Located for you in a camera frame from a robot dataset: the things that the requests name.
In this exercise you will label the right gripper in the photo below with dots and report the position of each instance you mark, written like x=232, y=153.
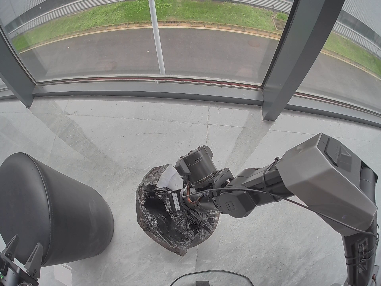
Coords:
x=208, y=203

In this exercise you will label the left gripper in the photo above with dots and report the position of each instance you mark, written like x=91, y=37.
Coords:
x=15, y=276

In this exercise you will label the black plastic bag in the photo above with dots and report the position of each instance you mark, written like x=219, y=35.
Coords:
x=175, y=231

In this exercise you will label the clear printed wrapper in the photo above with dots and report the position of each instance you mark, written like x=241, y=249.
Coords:
x=168, y=177

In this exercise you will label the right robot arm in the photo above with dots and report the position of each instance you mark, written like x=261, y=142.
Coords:
x=321, y=177

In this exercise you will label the dark grey round chair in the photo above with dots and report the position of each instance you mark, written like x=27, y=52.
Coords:
x=59, y=207

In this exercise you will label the window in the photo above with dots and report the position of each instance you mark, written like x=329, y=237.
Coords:
x=300, y=55

